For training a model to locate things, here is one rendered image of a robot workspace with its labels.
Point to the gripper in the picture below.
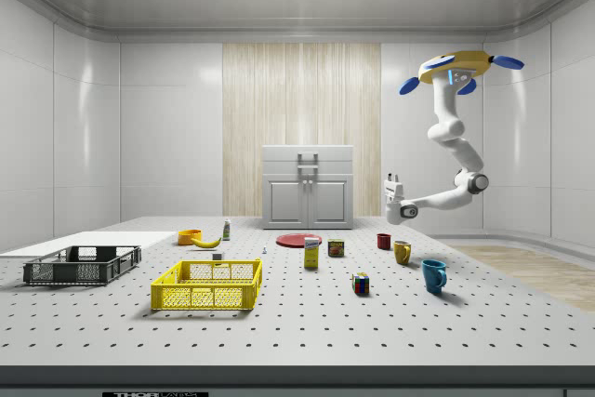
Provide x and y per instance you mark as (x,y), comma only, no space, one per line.
(392,190)

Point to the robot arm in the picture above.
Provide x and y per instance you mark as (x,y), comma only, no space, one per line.
(448,109)

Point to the red mug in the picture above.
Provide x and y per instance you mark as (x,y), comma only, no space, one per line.
(383,242)

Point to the yellow mug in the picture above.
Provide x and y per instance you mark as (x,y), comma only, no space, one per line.
(400,253)

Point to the flat-sided can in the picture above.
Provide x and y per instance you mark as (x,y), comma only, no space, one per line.
(335,248)

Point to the white cabinet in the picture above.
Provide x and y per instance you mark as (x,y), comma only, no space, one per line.
(307,192)

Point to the blue mug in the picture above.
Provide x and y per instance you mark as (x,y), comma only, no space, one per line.
(433,276)

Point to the puzzle cube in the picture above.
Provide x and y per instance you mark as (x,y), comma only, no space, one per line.
(360,284)

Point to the yellow and white box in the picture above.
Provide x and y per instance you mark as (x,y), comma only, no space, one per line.
(312,255)

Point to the red plate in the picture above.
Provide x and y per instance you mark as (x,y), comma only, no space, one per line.
(290,240)

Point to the small white bottle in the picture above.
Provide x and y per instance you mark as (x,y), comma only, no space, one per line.
(227,231)

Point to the grey cube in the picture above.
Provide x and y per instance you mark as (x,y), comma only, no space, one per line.
(217,256)

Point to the banana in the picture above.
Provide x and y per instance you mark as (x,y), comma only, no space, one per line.
(207,243)

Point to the yellow bowl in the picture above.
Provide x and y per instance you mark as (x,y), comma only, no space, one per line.
(186,235)

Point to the yellow basket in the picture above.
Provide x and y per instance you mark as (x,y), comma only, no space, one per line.
(204,297)

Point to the white board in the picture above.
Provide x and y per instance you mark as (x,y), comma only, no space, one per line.
(93,240)

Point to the dark grey basket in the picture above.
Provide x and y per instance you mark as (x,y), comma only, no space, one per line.
(70,277)

